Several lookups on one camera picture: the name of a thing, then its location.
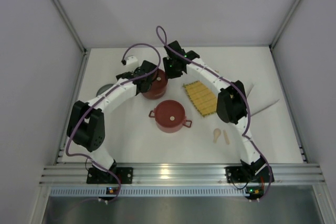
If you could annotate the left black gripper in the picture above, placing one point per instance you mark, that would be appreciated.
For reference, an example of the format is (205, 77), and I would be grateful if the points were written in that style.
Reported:
(146, 83)

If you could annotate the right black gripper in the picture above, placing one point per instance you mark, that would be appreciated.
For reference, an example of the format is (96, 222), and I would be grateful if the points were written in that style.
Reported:
(172, 69)

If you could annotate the dark red lid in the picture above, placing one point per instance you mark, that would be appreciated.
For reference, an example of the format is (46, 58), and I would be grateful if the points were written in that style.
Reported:
(159, 81)
(169, 114)

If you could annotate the pink steel-lined pot with handles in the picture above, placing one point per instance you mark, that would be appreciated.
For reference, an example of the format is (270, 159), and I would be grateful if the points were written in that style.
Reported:
(187, 123)

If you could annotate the metal tongs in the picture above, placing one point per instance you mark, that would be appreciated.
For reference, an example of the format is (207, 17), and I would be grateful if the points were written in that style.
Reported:
(260, 99)

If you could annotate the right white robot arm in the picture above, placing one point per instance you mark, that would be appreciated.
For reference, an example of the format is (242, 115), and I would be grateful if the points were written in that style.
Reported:
(231, 108)

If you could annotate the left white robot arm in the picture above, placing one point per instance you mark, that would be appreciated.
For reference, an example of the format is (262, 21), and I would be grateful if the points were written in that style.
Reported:
(86, 128)

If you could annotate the dark red steel-lined pot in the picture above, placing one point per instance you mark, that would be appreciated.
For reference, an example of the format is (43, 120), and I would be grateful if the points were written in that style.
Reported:
(154, 94)

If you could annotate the bamboo serving mat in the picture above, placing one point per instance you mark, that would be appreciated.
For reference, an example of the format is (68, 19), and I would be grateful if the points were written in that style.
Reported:
(201, 97)

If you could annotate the cream small spoon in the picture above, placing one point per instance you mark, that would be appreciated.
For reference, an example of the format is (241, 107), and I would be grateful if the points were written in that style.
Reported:
(216, 134)

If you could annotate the cream small stick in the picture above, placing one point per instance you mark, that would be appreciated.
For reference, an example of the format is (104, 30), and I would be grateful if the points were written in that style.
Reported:
(226, 138)

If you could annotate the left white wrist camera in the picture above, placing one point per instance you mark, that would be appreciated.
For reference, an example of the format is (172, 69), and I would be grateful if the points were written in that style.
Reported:
(130, 61)

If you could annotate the grey transparent lid with handles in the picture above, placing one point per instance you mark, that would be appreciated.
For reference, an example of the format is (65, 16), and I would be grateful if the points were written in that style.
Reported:
(104, 88)

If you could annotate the left black base bracket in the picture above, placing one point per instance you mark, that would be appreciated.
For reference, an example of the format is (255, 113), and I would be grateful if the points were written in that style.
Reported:
(96, 176)

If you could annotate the black base bracket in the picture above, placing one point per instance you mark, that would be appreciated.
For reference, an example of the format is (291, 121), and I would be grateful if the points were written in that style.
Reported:
(96, 176)
(235, 174)

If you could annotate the right black base bracket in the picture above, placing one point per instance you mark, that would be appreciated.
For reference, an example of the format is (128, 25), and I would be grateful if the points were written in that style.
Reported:
(235, 174)

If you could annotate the aluminium mounting rail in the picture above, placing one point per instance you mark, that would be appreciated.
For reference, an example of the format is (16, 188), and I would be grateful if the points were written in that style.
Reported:
(174, 180)

